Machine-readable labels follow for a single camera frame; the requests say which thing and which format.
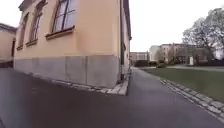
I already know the stone kerb strip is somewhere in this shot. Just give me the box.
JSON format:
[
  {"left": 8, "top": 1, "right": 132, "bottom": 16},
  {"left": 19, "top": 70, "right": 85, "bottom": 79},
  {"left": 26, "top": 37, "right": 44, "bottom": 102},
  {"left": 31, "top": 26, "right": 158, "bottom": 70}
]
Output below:
[{"left": 31, "top": 71, "right": 131, "bottom": 97}]

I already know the dark hedge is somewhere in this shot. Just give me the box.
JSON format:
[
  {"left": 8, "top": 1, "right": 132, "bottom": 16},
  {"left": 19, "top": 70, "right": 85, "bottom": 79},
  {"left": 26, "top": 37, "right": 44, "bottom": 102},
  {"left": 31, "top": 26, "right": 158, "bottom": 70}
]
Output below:
[{"left": 134, "top": 59, "right": 168, "bottom": 69}]

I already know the yellow building with grey base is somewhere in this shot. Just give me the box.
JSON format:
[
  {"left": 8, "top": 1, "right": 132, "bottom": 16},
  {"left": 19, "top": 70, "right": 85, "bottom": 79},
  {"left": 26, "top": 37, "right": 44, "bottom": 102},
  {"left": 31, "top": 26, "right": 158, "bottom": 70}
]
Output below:
[{"left": 12, "top": 0, "right": 133, "bottom": 89}]

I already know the grey asphalt road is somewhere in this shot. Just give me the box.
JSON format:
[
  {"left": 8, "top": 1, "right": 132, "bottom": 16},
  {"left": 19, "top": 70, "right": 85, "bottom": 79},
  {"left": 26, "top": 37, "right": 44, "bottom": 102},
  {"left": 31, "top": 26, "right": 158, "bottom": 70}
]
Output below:
[{"left": 0, "top": 66, "right": 224, "bottom": 128}]

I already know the group of distant buildings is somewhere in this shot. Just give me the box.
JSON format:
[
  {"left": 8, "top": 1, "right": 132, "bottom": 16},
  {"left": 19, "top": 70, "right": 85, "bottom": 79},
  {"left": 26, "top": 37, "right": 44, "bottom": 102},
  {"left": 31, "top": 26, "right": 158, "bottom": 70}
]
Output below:
[{"left": 129, "top": 42, "right": 211, "bottom": 66}]

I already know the green grass lawn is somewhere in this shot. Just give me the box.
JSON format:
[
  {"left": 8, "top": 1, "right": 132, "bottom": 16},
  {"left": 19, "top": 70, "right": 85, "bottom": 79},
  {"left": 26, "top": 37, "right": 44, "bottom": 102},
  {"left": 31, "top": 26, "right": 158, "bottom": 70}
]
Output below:
[{"left": 141, "top": 67, "right": 224, "bottom": 104}]

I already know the cobblestone kerb strip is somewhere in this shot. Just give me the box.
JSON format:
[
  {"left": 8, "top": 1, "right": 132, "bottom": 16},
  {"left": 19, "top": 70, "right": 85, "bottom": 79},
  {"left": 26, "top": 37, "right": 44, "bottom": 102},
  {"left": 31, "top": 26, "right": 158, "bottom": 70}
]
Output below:
[{"left": 159, "top": 78, "right": 224, "bottom": 124}]

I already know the large tree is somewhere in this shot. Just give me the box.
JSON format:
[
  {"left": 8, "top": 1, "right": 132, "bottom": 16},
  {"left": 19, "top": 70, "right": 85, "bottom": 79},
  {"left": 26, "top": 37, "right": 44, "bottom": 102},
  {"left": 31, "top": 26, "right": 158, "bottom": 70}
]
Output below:
[{"left": 181, "top": 7, "right": 224, "bottom": 63}]

